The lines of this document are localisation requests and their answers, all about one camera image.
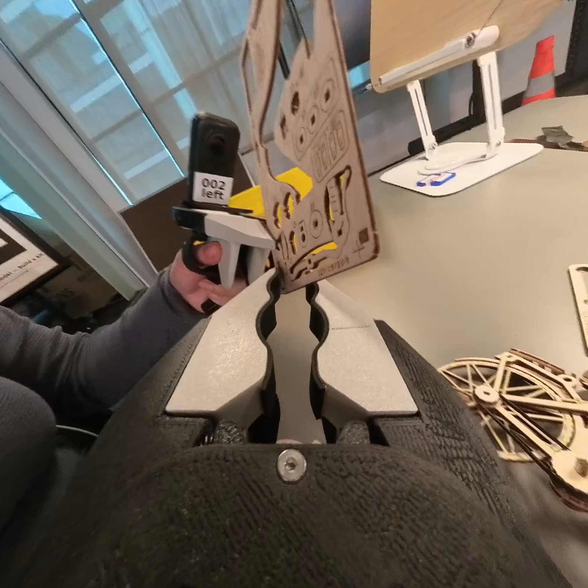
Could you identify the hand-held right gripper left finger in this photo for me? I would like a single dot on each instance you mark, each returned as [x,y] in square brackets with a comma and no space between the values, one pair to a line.
[220,363]

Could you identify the person's left forearm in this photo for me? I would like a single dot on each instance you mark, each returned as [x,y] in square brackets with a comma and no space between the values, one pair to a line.
[92,340]

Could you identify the person's left hand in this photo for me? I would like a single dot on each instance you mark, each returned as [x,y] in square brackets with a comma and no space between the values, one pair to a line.
[193,285]

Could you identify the yellow plastic box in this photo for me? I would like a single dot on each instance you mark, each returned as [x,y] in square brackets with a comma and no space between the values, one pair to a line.
[294,179]

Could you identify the dark wood scraps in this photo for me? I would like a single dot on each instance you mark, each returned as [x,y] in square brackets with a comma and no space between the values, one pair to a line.
[556,134]

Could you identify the orange traffic cone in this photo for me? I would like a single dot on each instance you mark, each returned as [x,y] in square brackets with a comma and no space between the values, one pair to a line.
[542,78]

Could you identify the white folding stand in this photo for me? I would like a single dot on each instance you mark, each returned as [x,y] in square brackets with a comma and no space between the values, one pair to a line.
[482,165]

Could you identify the wooden bicycle model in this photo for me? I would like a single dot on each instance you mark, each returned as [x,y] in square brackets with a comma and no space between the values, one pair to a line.
[484,394]

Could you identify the black framed poster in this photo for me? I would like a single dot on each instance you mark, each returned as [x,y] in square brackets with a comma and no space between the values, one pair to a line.
[27,271]

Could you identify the person's leg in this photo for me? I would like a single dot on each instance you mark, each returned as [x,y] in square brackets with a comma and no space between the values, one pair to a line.
[23,436]

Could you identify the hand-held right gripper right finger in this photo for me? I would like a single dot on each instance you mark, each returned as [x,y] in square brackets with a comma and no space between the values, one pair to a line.
[363,367]

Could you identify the wooden parts sheet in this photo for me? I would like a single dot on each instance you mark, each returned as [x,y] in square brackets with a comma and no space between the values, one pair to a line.
[579,312]
[356,202]

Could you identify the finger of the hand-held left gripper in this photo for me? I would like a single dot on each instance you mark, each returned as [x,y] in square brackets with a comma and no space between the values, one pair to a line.
[239,229]
[258,266]

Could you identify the light wooden board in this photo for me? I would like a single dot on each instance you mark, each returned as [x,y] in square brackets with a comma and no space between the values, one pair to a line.
[427,32]

